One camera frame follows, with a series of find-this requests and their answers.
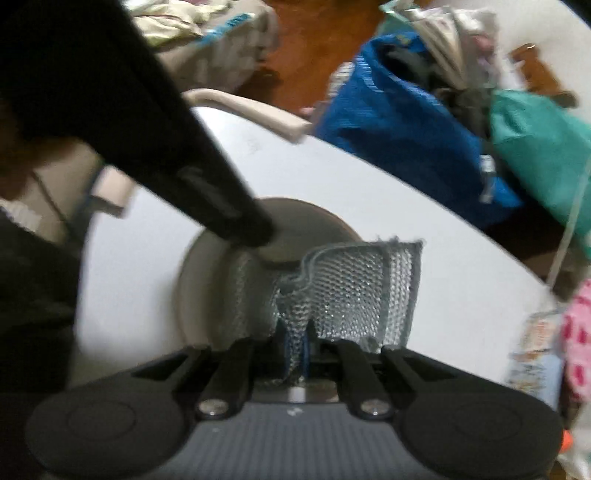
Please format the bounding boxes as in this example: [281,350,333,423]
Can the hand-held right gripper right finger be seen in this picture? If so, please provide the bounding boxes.
[302,323,462,421]

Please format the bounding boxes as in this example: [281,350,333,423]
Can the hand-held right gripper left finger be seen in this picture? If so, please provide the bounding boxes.
[131,323,301,421]

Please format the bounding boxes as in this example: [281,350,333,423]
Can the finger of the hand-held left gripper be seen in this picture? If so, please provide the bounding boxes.
[175,161,274,248]

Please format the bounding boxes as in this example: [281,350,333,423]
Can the grey mesh scrubbing cloth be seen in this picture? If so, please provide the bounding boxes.
[231,237,424,384]

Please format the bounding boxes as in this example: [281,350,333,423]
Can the white ceramic bowl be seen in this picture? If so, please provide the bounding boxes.
[178,198,365,347]

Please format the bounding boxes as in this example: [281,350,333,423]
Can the bed with light blanket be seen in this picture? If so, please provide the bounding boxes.
[124,0,280,93]

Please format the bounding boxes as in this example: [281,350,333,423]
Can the blue woven bag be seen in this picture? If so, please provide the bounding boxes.
[318,34,525,232]

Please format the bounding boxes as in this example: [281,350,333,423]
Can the person's dark clothing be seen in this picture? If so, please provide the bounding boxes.
[0,115,107,480]

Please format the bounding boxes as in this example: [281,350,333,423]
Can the printed round tin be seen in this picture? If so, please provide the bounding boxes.
[508,311,566,411]

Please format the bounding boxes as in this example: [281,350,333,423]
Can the pile of clothes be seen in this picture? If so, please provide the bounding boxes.
[383,0,509,121]

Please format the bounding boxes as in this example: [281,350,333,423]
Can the pink patterned cloth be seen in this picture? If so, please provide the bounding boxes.
[561,279,591,407]

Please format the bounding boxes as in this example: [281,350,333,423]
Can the teal fabric bag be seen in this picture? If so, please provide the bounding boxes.
[489,90,591,236]

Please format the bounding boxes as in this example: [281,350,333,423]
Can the white cable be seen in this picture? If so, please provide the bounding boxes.
[547,171,591,287]

